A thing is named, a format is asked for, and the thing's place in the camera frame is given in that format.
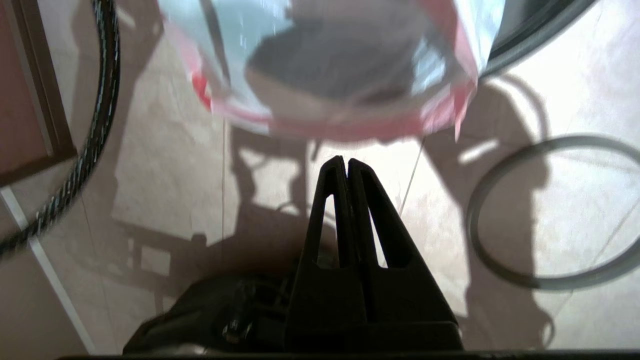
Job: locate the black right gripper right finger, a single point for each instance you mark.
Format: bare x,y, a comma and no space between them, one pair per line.
410,300

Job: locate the white red-printed plastic bag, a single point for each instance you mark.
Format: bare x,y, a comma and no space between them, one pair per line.
300,120

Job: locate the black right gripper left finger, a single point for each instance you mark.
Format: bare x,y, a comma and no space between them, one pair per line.
325,300

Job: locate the black round trash bin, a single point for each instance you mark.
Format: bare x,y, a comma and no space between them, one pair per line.
530,35

